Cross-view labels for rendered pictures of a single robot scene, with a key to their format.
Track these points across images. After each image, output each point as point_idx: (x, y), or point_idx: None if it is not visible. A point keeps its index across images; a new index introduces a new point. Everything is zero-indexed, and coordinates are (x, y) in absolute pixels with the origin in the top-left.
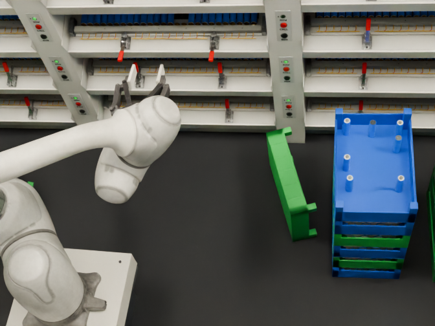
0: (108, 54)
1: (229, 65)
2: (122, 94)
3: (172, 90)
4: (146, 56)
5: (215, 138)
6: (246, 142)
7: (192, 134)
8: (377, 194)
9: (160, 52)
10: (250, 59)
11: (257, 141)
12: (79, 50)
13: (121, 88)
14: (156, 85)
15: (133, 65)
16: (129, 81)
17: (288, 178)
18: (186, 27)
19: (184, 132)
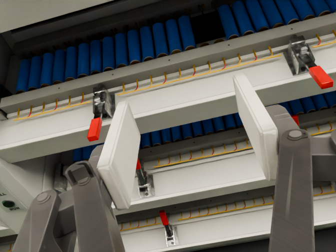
0: (74, 139)
1: (300, 122)
2: (119, 213)
3: (206, 188)
4: (152, 127)
5: (267, 249)
6: (319, 248)
7: (231, 250)
8: None
9: (182, 108)
10: (331, 106)
11: (334, 243)
12: (14, 143)
13: (69, 216)
14: (279, 148)
15: (122, 105)
16: (107, 167)
17: None
18: (228, 43)
19: (218, 248)
